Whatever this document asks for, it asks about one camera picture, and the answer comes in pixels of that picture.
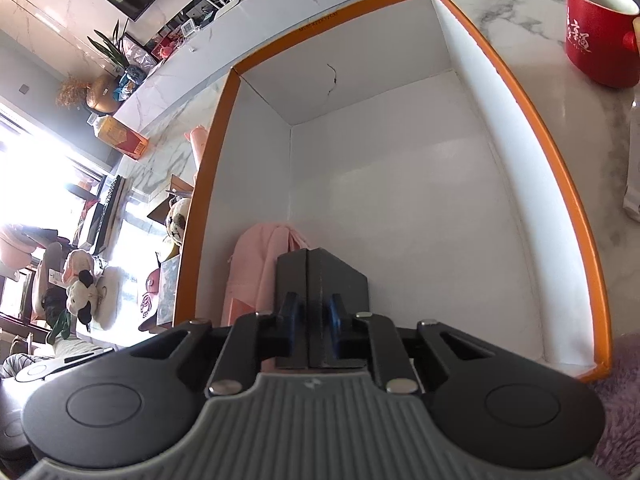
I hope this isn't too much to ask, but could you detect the pink cloth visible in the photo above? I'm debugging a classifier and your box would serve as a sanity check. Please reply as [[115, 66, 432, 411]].
[[221, 222, 312, 372]]

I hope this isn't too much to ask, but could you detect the orange box with white inside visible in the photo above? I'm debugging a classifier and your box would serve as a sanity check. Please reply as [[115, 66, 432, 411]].
[[172, 0, 612, 384]]

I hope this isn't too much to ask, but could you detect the pink cylinder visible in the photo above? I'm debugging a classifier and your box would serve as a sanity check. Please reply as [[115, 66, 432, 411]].
[[184, 124, 209, 167]]

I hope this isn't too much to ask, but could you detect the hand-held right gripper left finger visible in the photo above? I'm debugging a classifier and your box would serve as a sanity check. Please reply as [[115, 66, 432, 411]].
[[131, 293, 304, 396]]

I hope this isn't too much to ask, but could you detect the black keyboard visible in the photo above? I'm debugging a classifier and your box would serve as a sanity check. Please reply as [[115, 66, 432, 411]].
[[92, 174, 127, 256]]

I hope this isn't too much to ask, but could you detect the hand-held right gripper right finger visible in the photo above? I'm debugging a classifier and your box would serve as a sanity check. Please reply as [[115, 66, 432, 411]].
[[326, 293, 497, 395]]

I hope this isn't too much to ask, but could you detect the black and white plush toy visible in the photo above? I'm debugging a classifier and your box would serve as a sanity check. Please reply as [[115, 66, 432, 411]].
[[64, 269, 97, 332]]

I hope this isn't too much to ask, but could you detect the black rectangular block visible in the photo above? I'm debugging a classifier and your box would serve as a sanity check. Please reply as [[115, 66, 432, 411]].
[[276, 247, 369, 370]]

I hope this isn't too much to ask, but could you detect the purple fuzzy mat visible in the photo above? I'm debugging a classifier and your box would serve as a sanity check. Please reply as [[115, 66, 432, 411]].
[[589, 332, 640, 480]]

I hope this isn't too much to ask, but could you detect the red mug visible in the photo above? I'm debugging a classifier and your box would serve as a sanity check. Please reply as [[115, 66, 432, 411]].
[[564, 0, 640, 90]]

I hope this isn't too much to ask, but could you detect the orange carton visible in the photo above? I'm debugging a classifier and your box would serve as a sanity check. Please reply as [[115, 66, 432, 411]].
[[94, 114, 149, 160]]

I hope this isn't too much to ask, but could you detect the golden vase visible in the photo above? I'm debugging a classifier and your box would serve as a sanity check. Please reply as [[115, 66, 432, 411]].
[[85, 73, 127, 114]]

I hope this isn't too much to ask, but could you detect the soccer ball plush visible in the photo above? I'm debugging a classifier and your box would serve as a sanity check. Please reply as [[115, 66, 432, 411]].
[[164, 197, 192, 249]]

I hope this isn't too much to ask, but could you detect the green potted plant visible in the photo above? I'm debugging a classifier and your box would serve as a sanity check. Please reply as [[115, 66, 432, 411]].
[[87, 19, 135, 77]]

